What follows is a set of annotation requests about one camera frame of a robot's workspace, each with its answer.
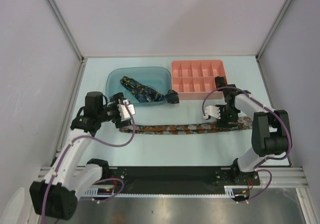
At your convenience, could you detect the teal plastic bin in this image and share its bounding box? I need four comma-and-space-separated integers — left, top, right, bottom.
105, 67, 172, 107

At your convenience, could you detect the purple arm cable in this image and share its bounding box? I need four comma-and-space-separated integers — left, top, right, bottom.
41, 103, 137, 224
201, 86, 293, 204

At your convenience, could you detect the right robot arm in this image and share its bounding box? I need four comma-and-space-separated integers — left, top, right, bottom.
216, 85, 292, 185

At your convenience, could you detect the right corner aluminium post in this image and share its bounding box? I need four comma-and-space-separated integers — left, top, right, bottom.
257, 0, 305, 58

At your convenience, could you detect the left corner aluminium post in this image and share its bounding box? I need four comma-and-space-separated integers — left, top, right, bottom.
37, 0, 85, 63

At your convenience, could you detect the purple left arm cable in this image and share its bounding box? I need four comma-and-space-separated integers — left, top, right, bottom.
41, 103, 137, 224

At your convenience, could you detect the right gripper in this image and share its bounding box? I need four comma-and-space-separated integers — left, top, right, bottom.
215, 104, 239, 130

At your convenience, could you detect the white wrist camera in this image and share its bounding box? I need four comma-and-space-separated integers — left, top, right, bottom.
203, 106, 221, 120
117, 99, 136, 120

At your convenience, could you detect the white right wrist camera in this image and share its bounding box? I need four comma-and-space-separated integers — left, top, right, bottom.
203, 106, 221, 120

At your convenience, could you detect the pink compartment organizer tray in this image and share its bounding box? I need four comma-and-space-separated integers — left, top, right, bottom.
171, 59, 227, 100

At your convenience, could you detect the rolled dark tie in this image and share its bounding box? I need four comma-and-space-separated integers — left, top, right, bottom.
214, 76, 227, 88

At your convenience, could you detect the aluminium frame rail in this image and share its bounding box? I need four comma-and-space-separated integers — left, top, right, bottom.
36, 166, 309, 188

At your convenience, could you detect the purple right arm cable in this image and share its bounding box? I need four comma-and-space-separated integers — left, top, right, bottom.
201, 86, 293, 204

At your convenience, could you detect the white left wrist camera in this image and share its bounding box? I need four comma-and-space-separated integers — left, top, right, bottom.
117, 99, 136, 120

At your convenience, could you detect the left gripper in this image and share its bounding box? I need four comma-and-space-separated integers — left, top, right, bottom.
97, 93, 132, 128

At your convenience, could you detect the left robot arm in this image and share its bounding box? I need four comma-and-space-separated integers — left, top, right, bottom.
29, 91, 135, 223

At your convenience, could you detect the corner aluminium post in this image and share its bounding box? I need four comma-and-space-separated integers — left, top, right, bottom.
37, 0, 85, 63
257, 0, 305, 58

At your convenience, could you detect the navy yellow patterned tie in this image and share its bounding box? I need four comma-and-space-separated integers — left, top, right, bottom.
120, 76, 180, 104

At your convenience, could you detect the white cable duct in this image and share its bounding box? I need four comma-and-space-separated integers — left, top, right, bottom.
82, 185, 250, 199

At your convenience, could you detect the orange floral tie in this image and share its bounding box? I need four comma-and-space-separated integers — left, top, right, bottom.
119, 116, 253, 135

